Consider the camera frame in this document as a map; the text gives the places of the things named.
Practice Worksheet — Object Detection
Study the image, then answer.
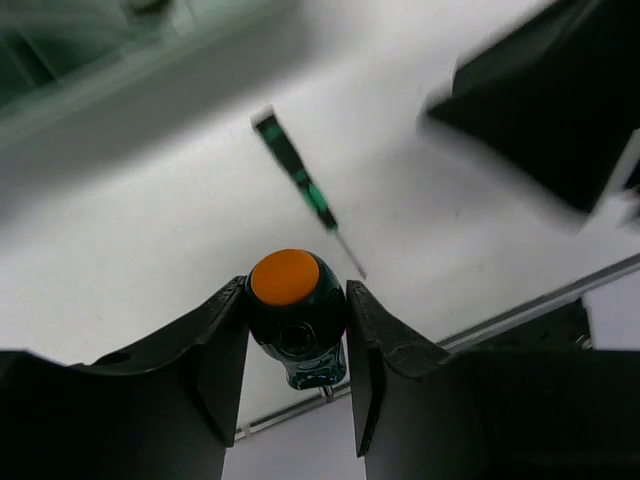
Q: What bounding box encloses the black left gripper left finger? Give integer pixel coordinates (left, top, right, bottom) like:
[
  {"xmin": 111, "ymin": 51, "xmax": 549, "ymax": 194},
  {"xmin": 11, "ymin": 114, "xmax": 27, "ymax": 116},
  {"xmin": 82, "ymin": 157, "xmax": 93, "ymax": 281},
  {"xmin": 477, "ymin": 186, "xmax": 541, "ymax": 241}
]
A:
[{"xmin": 1, "ymin": 277, "xmax": 248, "ymax": 479}]

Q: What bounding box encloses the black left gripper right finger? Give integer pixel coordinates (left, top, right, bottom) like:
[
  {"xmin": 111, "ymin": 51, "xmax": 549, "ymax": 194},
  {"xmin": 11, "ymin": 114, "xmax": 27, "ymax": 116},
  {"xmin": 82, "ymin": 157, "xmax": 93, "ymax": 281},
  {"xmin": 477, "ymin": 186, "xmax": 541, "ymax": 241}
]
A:
[{"xmin": 346, "ymin": 281, "xmax": 639, "ymax": 479}]

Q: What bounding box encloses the slim green black screwdriver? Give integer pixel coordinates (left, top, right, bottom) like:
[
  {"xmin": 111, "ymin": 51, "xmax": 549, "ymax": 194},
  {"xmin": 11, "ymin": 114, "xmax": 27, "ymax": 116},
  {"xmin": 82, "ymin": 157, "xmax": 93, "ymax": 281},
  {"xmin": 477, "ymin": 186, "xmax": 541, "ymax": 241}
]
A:
[{"xmin": 251, "ymin": 107, "xmax": 367, "ymax": 279}]

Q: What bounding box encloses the green toolbox with clear lid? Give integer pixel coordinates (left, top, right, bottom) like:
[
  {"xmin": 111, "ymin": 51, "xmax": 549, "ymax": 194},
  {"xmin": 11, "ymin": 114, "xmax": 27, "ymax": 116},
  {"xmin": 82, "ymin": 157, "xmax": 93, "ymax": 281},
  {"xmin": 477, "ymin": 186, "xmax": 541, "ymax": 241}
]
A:
[{"xmin": 1, "ymin": 1, "xmax": 306, "ymax": 147}]

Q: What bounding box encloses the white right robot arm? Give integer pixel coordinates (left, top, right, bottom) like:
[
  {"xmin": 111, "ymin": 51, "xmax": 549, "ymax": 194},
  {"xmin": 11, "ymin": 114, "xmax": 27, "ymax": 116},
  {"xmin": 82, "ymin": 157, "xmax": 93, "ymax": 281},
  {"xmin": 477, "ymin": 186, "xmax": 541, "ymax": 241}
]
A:
[{"xmin": 423, "ymin": 1, "xmax": 639, "ymax": 217}]

